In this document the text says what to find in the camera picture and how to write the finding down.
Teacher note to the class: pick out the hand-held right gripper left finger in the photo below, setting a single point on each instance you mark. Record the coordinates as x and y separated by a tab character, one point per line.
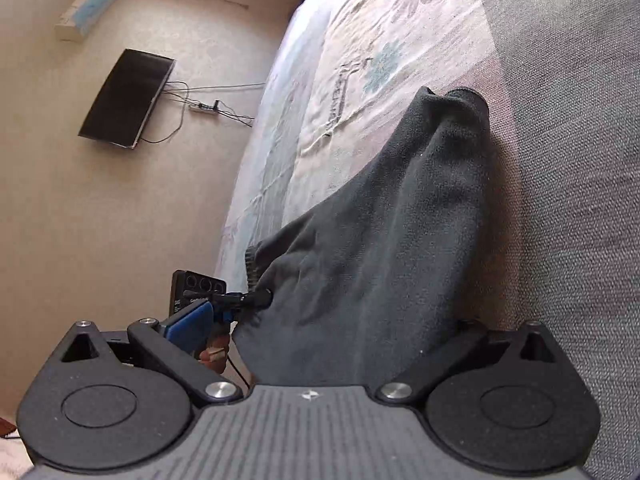
190	327

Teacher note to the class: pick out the bed with patchwork sheet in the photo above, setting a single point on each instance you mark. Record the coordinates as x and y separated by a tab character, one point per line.
550	160

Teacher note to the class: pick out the person's left hand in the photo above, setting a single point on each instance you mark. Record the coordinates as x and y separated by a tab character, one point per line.
216	355

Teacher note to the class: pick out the white wall air conditioner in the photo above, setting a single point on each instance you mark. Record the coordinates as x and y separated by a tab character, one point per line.
95	2

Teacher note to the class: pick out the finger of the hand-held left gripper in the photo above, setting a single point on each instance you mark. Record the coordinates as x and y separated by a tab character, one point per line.
250	299
226	315

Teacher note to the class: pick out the wall television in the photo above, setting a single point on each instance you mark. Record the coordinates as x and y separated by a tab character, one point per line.
127	100

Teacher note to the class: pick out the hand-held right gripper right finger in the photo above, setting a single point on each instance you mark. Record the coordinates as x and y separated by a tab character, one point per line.
450	352

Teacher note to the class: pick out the dark grey pants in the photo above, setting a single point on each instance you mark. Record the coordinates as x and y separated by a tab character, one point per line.
380	240

